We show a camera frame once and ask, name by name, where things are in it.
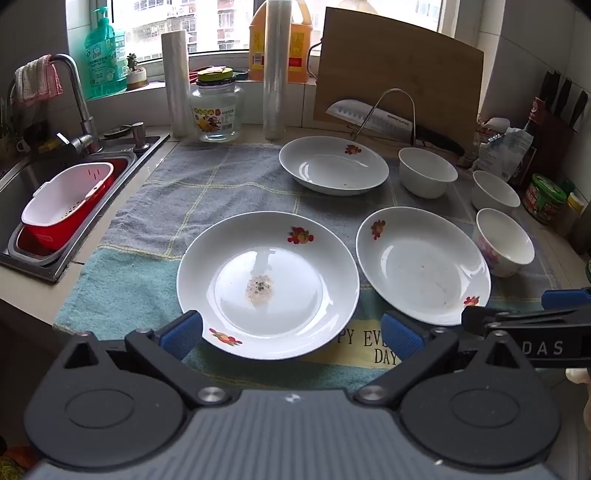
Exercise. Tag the white plastic bag roll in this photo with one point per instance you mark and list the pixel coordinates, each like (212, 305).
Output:
(175, 83)

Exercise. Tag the white colander basket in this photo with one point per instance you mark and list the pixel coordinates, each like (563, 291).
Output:
(60, 194)

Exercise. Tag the pink and white dishcloth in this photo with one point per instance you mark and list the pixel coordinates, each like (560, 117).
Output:
(34, 81)

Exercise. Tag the small potted plant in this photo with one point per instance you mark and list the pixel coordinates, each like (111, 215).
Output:
(136, 79)

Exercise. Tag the orange liquid plastic jug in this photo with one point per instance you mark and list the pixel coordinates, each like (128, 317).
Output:
(299, 46)

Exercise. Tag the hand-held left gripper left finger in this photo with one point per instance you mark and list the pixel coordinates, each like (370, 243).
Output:
(182, 333)

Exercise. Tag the green detergent pump bottle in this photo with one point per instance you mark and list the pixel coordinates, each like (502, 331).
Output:
(104, 64)

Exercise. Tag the glass jar with yellow-green lid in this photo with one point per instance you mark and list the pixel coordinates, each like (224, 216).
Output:
(217, 110)

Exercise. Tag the red-print seasoning bag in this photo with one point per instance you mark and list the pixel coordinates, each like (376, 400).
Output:
(485, 134)

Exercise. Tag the steel sink strainer plug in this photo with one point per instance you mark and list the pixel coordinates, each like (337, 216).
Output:
(117, 133)

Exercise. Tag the small white mug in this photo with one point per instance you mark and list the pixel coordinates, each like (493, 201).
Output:
(21, 145)

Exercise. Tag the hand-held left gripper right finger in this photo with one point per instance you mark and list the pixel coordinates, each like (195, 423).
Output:
(401, 336)

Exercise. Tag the person's right hand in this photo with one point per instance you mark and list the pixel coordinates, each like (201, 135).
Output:
(579, 376)

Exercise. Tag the grey-rimmed sink drain tray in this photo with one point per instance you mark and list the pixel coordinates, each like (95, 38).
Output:
(27, 265)

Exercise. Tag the white plate with fruit print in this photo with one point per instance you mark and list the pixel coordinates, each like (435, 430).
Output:
(415, 258)
(332, 164)

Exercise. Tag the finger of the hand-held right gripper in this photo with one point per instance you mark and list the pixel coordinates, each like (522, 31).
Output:
(478, 318)
(563, 299)

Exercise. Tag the steel kitchen faucet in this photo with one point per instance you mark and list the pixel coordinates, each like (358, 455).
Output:
(76, 92)

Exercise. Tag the window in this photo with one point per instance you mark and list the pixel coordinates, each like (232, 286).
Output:
(152, 27)

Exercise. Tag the green-lid sauce jar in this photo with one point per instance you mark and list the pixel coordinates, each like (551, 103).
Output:
(545, 203)

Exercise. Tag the clear cling film roll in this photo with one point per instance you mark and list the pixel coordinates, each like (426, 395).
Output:
(276, 83)

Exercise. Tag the bamboo cutting board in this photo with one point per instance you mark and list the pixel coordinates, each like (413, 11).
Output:
(392, 55)

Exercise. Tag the white seasoning bag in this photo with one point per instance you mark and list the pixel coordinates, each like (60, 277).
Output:
(508, 147)

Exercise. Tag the steel soap dispenser pump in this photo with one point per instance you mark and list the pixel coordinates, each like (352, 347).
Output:
(140, 136)

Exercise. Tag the small yellow-lid bottle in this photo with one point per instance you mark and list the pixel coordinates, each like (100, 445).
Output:
(572, 214)

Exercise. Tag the stainless steel sink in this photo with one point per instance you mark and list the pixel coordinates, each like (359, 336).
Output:
(18, 177)

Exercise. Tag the pink floral white bowl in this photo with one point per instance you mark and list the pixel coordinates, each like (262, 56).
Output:
(508, 240)

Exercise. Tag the white plate with center stain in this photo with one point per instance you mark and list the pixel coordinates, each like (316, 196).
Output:
(286, 258)

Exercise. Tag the yellow sponge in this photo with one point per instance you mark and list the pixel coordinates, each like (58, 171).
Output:
(51, 146)

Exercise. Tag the grey and teal checked towel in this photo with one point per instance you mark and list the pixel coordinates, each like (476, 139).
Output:
(152, 221)

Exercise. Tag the white ceramic bowl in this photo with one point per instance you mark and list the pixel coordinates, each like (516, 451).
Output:
(491, 197)
(425, 181)

